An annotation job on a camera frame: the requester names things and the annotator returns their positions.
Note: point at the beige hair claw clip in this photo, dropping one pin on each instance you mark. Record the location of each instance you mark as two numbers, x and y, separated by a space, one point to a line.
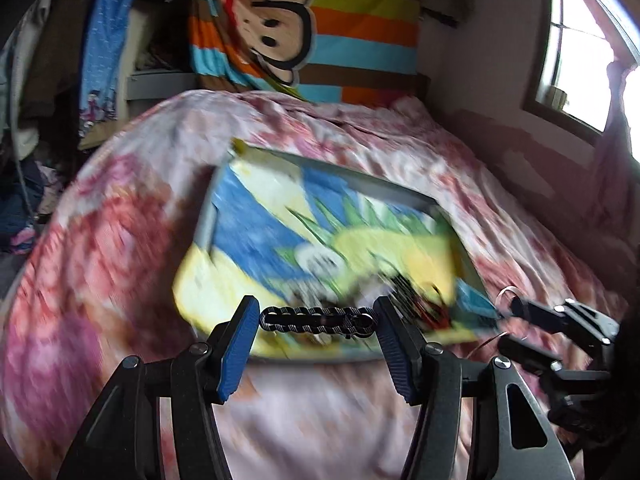
320 260

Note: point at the hanging clothes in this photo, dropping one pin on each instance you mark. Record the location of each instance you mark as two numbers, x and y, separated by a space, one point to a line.
35 110

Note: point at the pink floral blanket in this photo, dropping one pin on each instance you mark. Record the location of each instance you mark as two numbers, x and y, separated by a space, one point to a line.
100 260

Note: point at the small beige pot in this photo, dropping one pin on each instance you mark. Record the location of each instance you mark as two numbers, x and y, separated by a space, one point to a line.
557 97

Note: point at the blue dotted curtain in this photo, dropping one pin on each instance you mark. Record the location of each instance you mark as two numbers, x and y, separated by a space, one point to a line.
107 45

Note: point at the striped monkey print blanket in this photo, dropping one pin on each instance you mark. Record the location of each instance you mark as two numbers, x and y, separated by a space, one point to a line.
320 20

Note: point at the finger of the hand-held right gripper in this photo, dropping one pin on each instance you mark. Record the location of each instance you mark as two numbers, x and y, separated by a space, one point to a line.
530 352
545 316

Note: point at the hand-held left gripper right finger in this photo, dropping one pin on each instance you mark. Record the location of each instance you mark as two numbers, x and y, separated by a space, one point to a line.
400 355

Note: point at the window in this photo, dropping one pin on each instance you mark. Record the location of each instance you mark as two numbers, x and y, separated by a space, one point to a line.
585 45

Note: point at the pink curtain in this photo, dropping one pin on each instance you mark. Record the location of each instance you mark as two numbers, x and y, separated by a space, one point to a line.
617 160

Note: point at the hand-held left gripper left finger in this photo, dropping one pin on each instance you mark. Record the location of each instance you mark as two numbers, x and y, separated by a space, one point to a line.
235 355

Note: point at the grey box with dinosaur drawing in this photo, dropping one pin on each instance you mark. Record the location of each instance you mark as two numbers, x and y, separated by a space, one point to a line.
280 220

